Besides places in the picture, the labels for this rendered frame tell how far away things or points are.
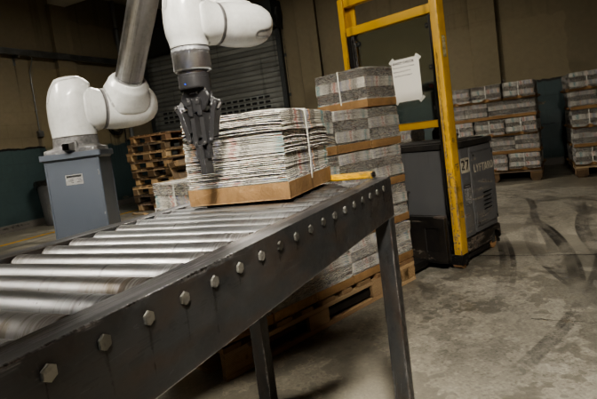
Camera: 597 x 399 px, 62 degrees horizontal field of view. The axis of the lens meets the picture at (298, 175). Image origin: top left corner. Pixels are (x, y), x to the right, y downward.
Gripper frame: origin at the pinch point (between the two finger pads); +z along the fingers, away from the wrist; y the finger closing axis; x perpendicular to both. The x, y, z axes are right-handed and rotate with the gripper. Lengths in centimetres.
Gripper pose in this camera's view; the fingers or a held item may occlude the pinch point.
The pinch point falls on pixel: (205, 158)
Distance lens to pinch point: 121.2
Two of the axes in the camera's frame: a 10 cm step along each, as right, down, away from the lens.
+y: -9.0, 0.8, 4.4
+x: -4.3, 1.3, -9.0
